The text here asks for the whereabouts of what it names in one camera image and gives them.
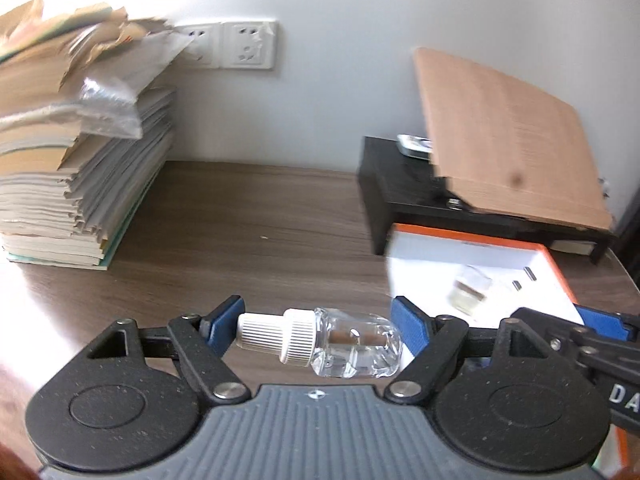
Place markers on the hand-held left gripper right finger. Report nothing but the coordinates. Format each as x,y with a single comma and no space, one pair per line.
410,322

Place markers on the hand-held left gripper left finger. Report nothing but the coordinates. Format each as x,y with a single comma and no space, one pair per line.
222,325

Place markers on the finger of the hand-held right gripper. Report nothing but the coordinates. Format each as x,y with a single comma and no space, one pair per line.
600,321

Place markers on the clear glass bottle white cap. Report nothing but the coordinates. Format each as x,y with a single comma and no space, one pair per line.
350,345

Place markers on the white mosquito heater with bottle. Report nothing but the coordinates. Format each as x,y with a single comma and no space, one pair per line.
470,292

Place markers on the orange and white box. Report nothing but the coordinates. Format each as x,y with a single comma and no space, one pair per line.
450,260

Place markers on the black desk riser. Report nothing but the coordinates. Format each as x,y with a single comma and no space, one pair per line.
395,190

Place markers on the white remote control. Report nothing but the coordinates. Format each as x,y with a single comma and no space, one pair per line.
412,145

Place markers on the stack of books and papers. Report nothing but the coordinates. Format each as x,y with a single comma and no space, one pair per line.
60,200

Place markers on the wooden book stand board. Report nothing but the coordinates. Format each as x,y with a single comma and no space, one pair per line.
500,135

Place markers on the clear plastic bag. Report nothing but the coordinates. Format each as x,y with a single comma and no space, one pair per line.
110,110

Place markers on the black stand bracket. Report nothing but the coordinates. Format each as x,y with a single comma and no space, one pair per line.
450,197

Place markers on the white wall socket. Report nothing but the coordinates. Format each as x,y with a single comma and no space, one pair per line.
200,42
247,45

